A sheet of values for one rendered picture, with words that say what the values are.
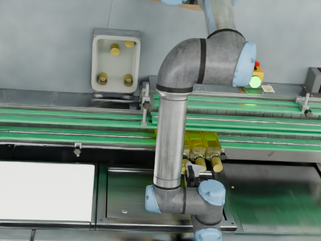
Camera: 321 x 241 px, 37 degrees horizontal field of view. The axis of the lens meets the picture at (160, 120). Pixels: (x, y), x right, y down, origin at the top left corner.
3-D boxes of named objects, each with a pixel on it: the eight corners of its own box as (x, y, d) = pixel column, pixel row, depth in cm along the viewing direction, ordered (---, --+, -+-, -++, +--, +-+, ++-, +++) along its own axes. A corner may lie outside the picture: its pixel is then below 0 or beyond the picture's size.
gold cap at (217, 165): (220, 164, 171) (223, 171, 168) (211, 166, 171) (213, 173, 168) (220, 156, 170) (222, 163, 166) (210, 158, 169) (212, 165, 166)
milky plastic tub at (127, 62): (91, 81, 191) (90, 91, 183) (93, 27, 180) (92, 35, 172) (135, 83, 193) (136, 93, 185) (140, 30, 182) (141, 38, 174)
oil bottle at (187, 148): (168, 131, 191) (174, 162, 172) (170, 119, 188) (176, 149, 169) (182, 132, 191) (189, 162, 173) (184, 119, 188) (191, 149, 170)
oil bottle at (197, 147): (183, 133, 192) (189, 163, 173) (184, 120, 189) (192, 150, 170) (197, 133, 192) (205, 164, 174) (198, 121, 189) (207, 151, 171)
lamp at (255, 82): (247, 85, 189) (249, 88, 187) (249, 75, 187) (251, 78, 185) (258, 86, 190) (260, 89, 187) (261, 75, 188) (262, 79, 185)
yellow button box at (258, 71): (239, 80, 196) (243, 88, 190) (242, 63, 193) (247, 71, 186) (256, 81, 197) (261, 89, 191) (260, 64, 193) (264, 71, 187)
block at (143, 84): (138, 102, 190) (139, 111, 184) (140, 81, 186) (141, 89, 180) (147, 103, 191) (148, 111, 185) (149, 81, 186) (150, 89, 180)
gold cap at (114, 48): (110, 42, 182) (110, 47, 178) (120, 43, 182) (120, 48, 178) (110, 51, 184) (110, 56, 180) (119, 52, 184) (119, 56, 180)
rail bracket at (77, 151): (74, 144, 191) (71, 164, 179) (74, 129, 187) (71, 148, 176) (84, 145, 191) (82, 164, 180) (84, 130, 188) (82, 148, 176)
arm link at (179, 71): (156, 38, 115) (144, 221, 129) (202, 41, 116) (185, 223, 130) (155, 32, 126) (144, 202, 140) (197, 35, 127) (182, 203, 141)
